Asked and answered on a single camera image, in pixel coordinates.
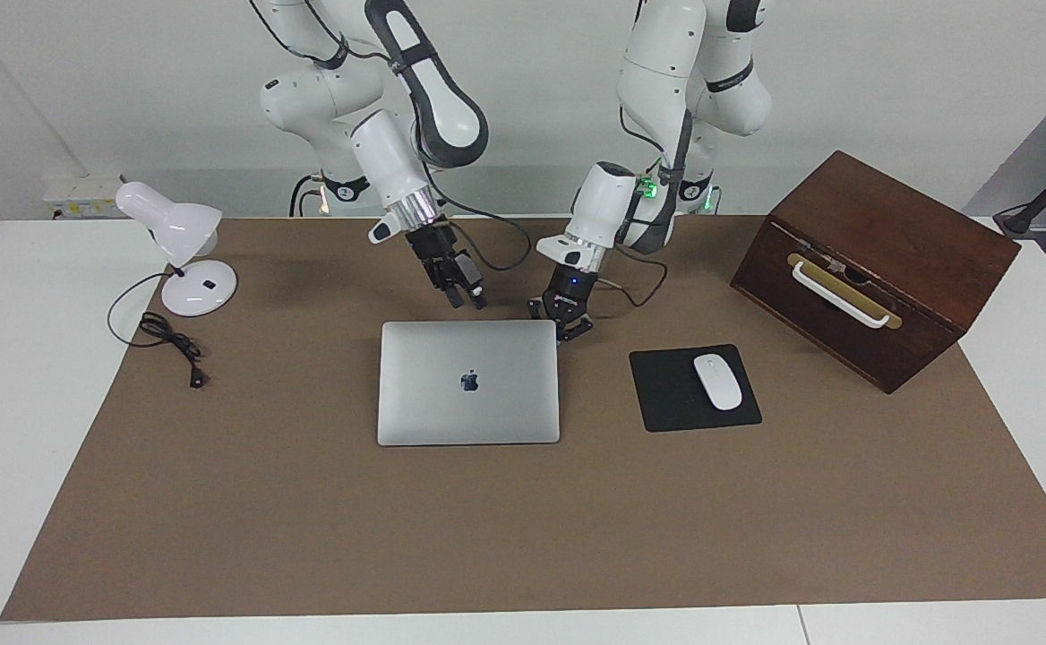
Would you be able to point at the brown table mat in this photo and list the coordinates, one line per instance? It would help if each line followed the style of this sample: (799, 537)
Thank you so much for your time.
(523, 528)

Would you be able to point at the white desk lamp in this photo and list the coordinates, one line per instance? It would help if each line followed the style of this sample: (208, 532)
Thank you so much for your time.
(187, 224)

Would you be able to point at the white computer mouse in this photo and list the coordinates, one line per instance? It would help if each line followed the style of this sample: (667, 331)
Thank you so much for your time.
(718, 382)

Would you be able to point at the black stand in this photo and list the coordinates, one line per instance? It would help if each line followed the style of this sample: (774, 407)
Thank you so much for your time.
(1038, 202)

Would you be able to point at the black mouse pad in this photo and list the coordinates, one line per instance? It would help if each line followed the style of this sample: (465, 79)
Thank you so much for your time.
(666, 394)

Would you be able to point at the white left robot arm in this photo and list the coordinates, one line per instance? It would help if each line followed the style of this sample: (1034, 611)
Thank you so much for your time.
(657, 72)

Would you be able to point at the dark brown wooden box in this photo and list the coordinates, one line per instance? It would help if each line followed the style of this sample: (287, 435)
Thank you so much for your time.
(899, 224)

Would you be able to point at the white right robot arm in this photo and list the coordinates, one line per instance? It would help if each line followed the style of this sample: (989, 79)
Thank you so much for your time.
(380, 152)

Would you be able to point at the grey aluminium laptop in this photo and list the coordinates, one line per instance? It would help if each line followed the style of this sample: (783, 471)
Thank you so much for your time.
(469, 412)

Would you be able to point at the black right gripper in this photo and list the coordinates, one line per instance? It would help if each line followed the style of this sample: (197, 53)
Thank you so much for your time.
(433, 251)

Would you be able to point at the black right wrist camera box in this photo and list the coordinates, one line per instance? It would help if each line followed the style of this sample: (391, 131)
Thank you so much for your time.
(467, 270)

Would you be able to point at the white wall power strip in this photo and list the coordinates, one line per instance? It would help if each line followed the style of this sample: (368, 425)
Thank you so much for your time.
(84, 197)

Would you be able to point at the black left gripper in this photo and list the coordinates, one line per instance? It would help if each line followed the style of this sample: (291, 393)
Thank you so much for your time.
(570, 288)

